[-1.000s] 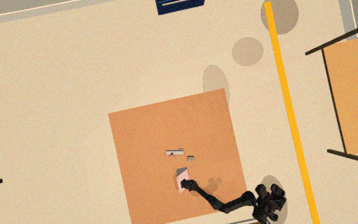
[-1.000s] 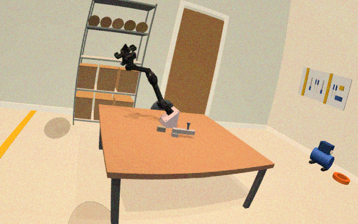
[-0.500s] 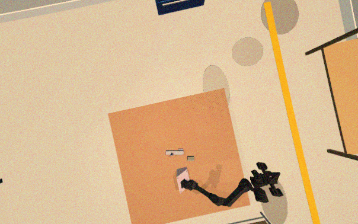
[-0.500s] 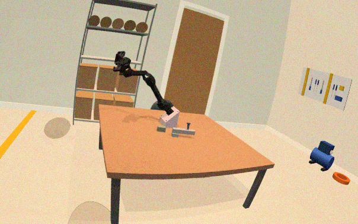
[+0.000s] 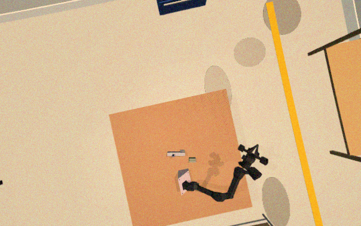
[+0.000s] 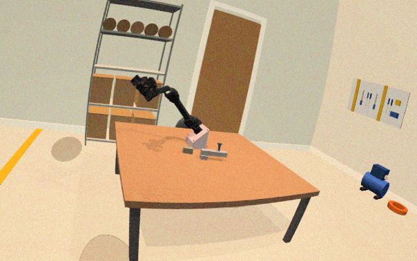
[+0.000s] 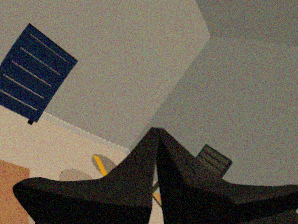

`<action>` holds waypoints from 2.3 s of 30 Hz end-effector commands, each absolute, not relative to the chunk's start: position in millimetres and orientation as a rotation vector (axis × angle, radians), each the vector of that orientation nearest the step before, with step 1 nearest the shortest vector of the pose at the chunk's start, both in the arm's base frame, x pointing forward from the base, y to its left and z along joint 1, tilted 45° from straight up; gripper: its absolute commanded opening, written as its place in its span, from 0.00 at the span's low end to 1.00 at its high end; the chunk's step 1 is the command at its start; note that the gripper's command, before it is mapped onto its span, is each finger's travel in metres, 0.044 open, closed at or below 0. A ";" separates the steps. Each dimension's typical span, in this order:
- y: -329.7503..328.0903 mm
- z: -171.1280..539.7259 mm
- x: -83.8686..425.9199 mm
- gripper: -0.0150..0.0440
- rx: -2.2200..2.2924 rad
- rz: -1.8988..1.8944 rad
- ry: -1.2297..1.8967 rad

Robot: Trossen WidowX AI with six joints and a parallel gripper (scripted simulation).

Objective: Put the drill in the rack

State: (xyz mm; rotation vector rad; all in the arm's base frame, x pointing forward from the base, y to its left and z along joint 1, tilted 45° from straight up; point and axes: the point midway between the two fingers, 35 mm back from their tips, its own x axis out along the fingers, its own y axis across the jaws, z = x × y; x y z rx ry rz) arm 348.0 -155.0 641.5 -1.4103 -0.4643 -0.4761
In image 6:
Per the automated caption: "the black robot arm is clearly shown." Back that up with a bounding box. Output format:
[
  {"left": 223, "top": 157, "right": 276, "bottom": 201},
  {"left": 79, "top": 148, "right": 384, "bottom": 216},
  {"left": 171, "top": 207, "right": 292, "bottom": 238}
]
[{"left": 141, "top": 77, "right": 203, "bottom": 134}]

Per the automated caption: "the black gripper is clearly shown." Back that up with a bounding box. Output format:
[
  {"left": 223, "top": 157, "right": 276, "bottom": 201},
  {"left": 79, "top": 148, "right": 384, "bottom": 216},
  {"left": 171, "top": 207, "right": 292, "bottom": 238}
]
[{"left": 130, "top": 75, "right": 155, "bottom": 102}]

